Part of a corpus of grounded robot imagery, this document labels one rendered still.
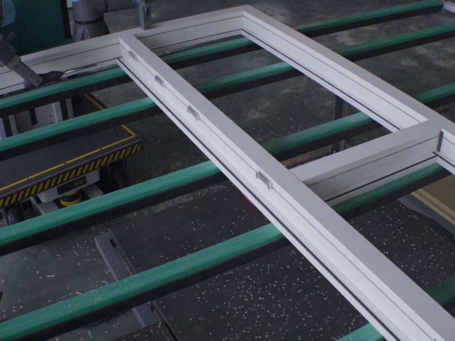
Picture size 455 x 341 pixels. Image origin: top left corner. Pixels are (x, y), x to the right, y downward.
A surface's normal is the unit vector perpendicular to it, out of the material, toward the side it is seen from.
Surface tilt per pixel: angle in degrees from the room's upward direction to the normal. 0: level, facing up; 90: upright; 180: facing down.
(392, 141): 0
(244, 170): 90
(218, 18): 90
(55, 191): 90
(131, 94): 0
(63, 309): 0
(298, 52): 90
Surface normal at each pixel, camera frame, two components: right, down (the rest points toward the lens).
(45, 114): 0.62, 0.44
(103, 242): -0.01, -0.83
